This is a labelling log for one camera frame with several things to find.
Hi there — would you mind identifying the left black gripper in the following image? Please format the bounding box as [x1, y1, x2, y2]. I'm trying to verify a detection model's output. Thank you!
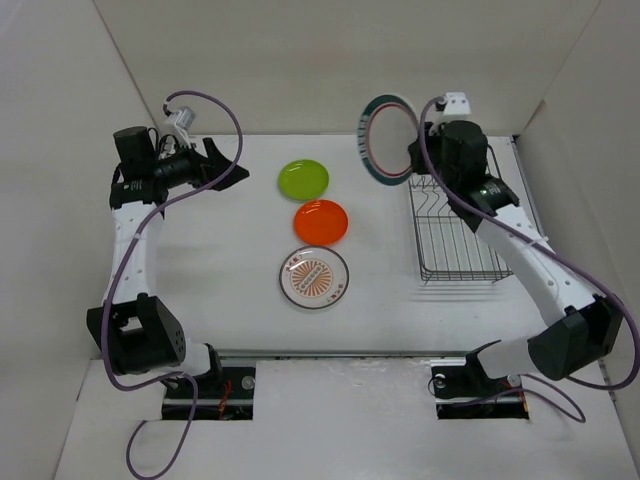
[151, 136, 248, 192]

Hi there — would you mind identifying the green rimmed white plate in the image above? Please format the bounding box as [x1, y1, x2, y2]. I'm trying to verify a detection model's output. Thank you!
[356, 93, 418, 186]

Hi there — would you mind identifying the orange sunburst patterned plate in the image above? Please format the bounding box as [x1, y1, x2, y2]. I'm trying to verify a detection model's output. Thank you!
[278, 245, 350, 311]

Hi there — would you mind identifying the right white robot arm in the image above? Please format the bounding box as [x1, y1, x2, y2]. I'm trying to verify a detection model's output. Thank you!
[409, 120, 627, 394]

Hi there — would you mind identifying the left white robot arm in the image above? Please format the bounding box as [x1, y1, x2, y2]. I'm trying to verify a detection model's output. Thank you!
[86, 126, 250, 397]

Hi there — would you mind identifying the lime green plate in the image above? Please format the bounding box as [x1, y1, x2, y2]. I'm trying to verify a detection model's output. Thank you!
[277, 159, 330, 202]

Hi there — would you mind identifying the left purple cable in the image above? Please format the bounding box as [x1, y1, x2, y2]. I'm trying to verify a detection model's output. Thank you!
[99, 89, 246, 479]

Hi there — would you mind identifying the purple cable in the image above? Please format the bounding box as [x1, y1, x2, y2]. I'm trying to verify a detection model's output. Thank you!
[99, 89, 246, 479]
[417, 97, 637, 424]

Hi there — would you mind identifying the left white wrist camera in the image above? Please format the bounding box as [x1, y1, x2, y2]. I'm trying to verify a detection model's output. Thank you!
[163, 105, 196, 148]

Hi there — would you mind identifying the black wire dish rack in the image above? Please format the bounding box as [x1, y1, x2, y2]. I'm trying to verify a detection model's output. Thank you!
[408, 174, 512, 283]

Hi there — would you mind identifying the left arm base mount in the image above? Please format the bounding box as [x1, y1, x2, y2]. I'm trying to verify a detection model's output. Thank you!
[161, 363, 256, 421]

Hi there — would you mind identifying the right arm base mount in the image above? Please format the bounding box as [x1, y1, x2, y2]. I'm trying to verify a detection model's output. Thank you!
[428, 362, 529, 420]

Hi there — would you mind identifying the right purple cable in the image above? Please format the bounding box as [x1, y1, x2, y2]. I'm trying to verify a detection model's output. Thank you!
[417, 97, 637, 424]

